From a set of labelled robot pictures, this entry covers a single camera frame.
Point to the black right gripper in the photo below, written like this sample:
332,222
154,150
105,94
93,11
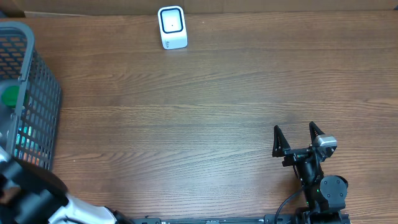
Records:
281,145

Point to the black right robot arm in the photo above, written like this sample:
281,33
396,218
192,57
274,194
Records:
325,194

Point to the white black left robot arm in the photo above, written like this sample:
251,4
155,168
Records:
30,194

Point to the white barcode scanner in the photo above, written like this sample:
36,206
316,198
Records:
173,31

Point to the grey plastic mesh basket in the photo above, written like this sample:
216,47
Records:
28,131

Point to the green capped bottle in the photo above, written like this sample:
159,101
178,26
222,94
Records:
9,96

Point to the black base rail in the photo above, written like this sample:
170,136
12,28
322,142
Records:
267,219

